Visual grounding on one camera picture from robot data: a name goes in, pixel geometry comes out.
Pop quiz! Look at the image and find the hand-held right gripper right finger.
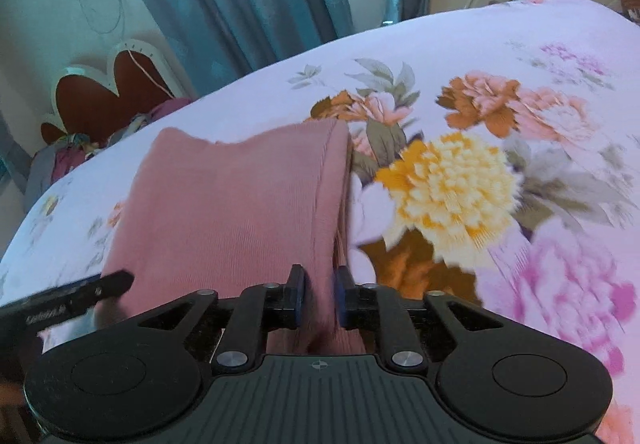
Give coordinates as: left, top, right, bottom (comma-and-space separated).
333, 265, 504, 370

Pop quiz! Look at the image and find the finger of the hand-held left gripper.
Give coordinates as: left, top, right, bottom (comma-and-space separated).
59, 271, 136, 307

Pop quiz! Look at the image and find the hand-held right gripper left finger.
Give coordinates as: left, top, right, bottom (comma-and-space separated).
137, 264, 307, 371

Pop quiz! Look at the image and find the pink small garment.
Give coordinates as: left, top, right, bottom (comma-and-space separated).
92, 119, 368, 356

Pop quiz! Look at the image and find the pile of clothes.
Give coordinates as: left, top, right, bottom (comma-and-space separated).
24, 97, 195, 212

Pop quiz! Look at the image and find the red scalloped headboard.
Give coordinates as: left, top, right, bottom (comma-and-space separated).
40, 38, 197, 146

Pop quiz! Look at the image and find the floral bed sheet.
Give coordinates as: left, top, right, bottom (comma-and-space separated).
0, 0, 640, 444

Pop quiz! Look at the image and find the white wall cable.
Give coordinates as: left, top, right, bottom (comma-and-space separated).
72, 0, 177, 101

